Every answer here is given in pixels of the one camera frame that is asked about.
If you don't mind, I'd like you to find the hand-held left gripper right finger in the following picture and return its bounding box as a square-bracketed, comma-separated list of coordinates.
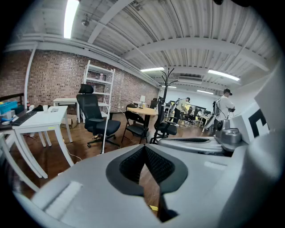
[144, 131, 281, 228]

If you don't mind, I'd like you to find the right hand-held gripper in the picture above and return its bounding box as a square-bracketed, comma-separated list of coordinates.
[157, 103, 271, 155]

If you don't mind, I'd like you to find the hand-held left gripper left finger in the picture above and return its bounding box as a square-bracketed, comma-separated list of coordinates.
[13, 143, 162, 228]

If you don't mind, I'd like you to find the small black office chair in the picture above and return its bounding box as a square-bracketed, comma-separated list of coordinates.
[150, 97, 178, 144]

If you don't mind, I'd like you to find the black folding chair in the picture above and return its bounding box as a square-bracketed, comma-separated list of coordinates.
[121, 110, 150, 145]

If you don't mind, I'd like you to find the round wooden table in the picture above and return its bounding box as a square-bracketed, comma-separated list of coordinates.
[126, 106, 159, 134]

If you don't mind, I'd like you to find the ceiling air conditioner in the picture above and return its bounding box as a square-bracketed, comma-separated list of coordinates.
[178, 76, 203, 85]

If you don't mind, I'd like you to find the cardboard box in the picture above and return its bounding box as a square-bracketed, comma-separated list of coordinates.
[60, 114, 78, 129]

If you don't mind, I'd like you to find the white desk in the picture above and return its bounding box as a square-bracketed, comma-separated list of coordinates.
[12, 106, 74, 179]

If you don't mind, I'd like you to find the large black mesh office chair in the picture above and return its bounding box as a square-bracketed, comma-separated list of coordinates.
[76, 84, 122, 149]

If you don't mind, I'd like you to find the black keyboard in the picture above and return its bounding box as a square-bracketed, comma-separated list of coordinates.
[10, 110, 38, 126]

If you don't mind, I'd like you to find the dark top desk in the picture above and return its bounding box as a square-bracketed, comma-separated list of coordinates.
[0, 108, 41, 193]

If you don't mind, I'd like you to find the blue plastic bin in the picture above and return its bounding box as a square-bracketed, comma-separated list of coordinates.
[0, 101, 18, 115]

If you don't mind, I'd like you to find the white shelf unit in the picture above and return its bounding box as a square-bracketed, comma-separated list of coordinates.
[82, 60, 116, 123]

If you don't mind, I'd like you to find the dark wooden rack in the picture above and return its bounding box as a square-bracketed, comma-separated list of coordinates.
[0, 93, 24, 107]

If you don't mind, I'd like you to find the white power cable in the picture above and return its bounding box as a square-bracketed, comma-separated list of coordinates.
[63, 138, 83, 161]

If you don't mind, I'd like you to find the white wall pipe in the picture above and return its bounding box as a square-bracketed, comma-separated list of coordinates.
[24, 44, 37, 110]

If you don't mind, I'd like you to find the ceiling security camera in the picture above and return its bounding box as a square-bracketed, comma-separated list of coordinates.
[81, 14, 91, 27]

